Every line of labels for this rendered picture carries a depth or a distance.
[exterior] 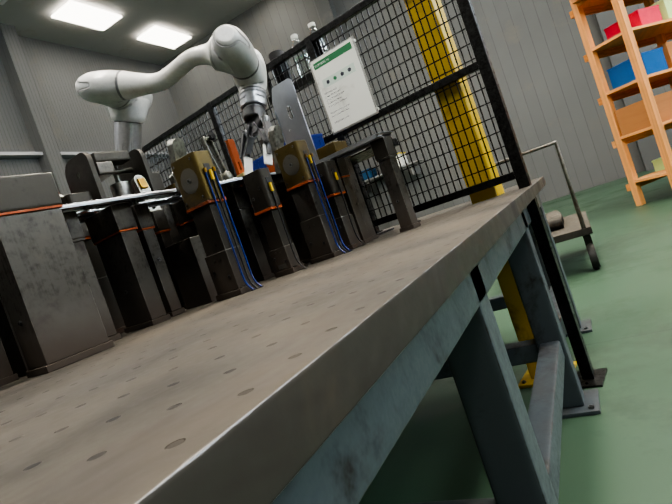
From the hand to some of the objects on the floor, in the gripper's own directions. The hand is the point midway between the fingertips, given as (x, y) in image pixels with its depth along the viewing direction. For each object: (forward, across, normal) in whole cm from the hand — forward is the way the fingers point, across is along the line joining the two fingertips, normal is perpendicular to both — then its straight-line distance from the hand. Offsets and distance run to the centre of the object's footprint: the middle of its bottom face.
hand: (258, 165), depth 166 cm
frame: (+106, -4, +17) cm, 107 cm away
